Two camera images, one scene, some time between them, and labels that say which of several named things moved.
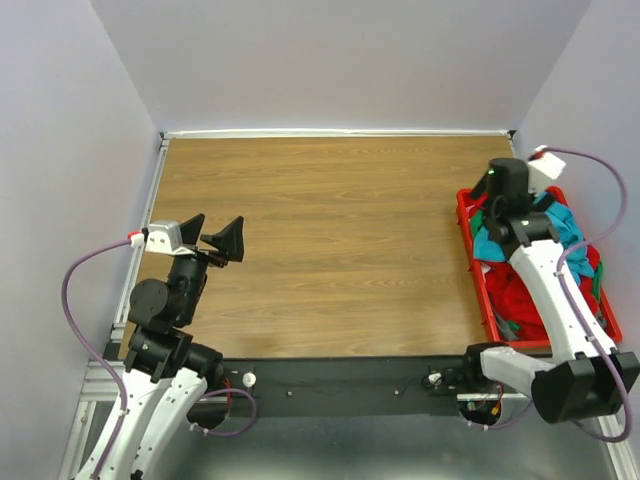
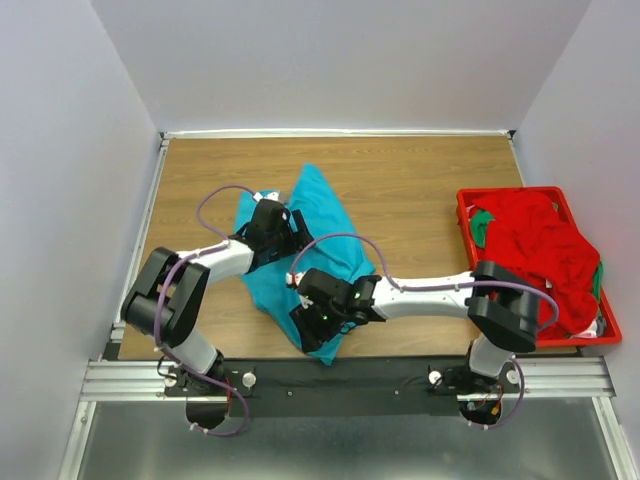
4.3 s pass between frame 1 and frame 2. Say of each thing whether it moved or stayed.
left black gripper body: moved
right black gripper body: moved
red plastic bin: stayed
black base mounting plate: stayed
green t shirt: stayed
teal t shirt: moved
